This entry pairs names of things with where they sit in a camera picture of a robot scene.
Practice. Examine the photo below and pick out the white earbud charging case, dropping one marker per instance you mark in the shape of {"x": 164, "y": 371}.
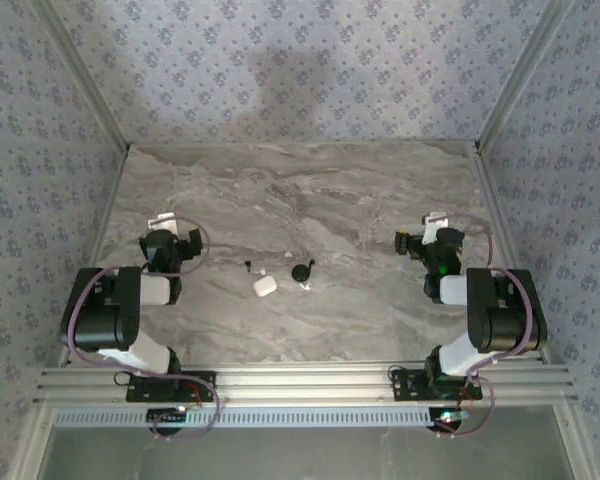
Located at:
{"x": 264, "y": 287}

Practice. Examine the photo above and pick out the black round charging case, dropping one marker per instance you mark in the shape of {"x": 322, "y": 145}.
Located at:
{"x": 301, "y": 273}

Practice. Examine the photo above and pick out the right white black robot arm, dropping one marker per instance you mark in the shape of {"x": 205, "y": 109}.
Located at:
{"x": 505, "y": 320}

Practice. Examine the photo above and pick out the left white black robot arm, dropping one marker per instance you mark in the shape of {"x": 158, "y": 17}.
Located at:
{"x": 105, "y": 320}

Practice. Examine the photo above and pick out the thin aluminium edge strip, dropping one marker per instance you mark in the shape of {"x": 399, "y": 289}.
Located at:
{"x": 300, "y": 143}

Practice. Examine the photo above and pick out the black controller board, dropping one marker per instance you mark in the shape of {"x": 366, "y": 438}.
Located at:
{"x": 165, "y": 414}
{"x": 445, "y": 425}

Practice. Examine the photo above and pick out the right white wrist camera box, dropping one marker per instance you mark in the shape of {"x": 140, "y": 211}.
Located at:
{"x": 432, "y": 227}

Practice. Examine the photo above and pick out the aluminium side rail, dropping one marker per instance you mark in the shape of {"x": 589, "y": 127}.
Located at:
{"x": 495, "y": 200}
{"x": 97, "y": 250}

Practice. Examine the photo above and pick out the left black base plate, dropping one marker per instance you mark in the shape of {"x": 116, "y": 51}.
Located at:
{"x": 207, "y": 380}

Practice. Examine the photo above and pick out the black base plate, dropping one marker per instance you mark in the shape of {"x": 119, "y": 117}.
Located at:
{"x": 405, "y": 390}
{"x": 207, "y": 380}

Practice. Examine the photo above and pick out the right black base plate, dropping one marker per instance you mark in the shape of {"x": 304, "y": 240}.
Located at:
{"x": 405, "y": 390}

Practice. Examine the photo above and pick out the aluminium mounting rail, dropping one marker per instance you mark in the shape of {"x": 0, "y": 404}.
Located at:
{"x": 305, "y": 385}

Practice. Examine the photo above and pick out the aluminium frame post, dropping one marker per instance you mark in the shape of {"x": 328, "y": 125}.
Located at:
{"x": 87, "y": 75}
{"x": 517, "y": 75}

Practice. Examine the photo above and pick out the aluminium frame leg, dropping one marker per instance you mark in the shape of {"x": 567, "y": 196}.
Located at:
{"x": 34, "y": 445}
{"x": 570, "y": 420}

